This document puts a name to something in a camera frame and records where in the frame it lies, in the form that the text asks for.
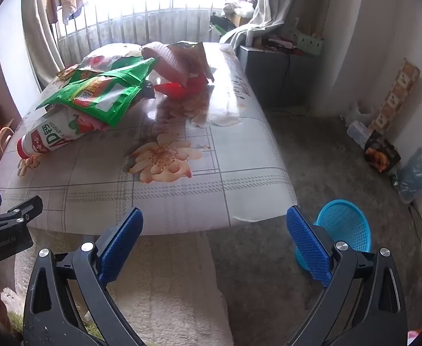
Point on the pile of clothes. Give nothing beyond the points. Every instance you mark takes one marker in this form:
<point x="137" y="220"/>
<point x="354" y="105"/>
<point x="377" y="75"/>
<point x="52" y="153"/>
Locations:
<point x="241" y="7"/>

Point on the black snack bag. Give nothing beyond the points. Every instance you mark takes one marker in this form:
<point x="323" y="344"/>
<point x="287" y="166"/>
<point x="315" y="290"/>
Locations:
<point x="382" y="151"/>

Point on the metal window railing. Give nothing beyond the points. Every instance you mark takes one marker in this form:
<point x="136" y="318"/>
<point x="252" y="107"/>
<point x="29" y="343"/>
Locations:
<point x="131" y="21"/>

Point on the yellow orange snack packet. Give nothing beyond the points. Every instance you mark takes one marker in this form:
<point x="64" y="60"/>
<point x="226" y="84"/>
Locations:
<point x="66" y="74"/>

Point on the white plastic bag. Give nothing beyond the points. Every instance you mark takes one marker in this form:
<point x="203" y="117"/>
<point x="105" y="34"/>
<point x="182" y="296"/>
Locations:
<point x="355" y="111"/>

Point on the white bottle with red cap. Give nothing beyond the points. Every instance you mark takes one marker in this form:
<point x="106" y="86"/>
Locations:
<point x="52" y="137"/>

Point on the grey cabinet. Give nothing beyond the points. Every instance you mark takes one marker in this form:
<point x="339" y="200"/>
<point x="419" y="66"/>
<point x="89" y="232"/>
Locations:
<point x="279" y="75"/>

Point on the beige curtain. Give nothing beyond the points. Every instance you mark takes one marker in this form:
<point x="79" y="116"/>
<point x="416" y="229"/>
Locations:
<point x="37" y="36"/>

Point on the green fluffy rug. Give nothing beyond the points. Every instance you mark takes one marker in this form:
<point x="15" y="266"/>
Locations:
<point x="17" y="322"/>

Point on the tall patterned cardboard box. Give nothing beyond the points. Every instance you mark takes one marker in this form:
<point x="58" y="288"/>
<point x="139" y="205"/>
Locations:
<point x="398" y="93"/>

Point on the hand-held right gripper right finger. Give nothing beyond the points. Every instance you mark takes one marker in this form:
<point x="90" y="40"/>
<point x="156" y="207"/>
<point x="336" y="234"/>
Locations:
<point x="308" y="248"/>

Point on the clear plastic container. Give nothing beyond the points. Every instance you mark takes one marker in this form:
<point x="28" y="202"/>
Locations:
<point x="358" y="133"/>

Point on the grey white curtain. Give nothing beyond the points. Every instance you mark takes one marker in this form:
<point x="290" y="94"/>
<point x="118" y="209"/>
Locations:
<point x="268" y="7"/>

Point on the brown snack bag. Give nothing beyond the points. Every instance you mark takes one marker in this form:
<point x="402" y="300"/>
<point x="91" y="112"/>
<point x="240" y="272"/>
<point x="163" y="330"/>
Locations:
<point x="198" y="61"/>

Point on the black green device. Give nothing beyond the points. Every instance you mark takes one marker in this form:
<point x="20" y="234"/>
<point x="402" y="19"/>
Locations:
<point x="221" y="25"/>

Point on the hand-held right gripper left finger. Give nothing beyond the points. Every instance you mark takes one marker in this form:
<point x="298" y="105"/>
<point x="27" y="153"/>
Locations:
<point x="120" y="248"/>

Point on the large clear water bottle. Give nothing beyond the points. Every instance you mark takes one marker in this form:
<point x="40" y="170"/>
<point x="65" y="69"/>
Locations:
<point x="416" y="173"/>

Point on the red green foil snack bag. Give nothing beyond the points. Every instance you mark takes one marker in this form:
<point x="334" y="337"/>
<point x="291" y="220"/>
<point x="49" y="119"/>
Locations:
<point x="84" y="76"/>

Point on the floral tablecloth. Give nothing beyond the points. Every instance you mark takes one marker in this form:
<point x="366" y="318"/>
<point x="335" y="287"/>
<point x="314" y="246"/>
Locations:
<point x="196" y="173"/>

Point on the perforated storage basket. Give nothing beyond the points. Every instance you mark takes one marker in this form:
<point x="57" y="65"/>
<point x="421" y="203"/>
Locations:
<point x="310" y="45"/>

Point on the white paper cup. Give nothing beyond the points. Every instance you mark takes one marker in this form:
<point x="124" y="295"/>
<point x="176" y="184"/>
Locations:
<point x="165" y="61"/>

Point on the red foil wrapper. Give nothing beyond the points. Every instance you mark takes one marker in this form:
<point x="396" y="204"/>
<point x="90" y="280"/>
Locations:
<point x="174" y="89"/>

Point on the blue plastic basket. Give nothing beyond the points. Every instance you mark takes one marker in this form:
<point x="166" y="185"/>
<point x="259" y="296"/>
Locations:
<point x="344" y="223"/>

